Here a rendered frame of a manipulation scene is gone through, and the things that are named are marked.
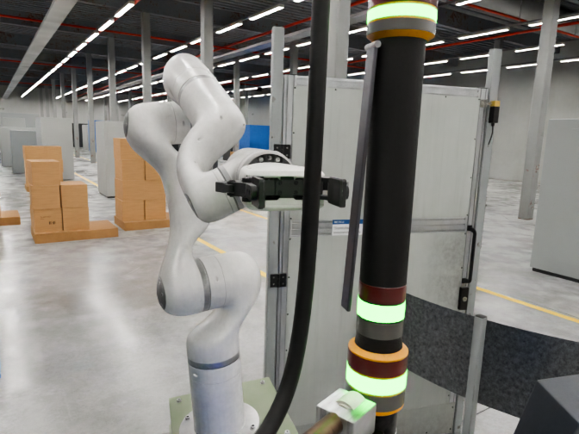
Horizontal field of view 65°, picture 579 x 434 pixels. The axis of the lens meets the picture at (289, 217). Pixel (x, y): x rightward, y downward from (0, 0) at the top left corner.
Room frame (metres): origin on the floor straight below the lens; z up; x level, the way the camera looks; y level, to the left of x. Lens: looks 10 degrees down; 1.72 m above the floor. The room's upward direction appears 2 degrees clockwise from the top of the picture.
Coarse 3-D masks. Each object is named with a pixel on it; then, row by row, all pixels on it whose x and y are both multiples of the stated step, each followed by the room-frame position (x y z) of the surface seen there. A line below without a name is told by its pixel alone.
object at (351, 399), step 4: (348, 392) 0.29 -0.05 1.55; (352, 392) 0.29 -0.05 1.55; (356, 392) 0.29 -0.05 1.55; (344, 396) 0.29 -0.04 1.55; (348, 396) 0.28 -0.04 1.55; (352, 396) 0.28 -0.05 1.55; (356, 396) 0.28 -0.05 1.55; (360, 396) 0.29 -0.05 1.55; (340, 400) 0.28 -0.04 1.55; (344, 400) 0.28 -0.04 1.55; (348, 400) 0.28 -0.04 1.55; (352, 400) 0.28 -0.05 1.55; (356, 400) 0.28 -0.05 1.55; (360, 400) 0.28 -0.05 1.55; (340, 404) 0.28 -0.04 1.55; (344, 404) 0.28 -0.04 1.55; (348, 404) 0.28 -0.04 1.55; (352, 404) 0.28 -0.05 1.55; (356, 404) 0.28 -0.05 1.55; (352, 408) 0.27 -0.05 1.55
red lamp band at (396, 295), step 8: (360, 288) 0.31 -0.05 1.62; (368, 288) 0.30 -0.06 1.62; (376, 288) 0.30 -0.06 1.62; (384, 288) 0.29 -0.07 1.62; (392, 288) 0.29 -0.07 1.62; (400, 288) 0.30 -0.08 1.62; (360, 296) 0.31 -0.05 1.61; (368, 296) 0.30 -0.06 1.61; (376, 296) 0.30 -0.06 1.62; (384, 296) 0.29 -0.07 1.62; (392, 296) 0.29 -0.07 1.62; (400, 296) 0.30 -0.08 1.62; (384, 304) 0.29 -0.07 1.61; (392, 304) 0.29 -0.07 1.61
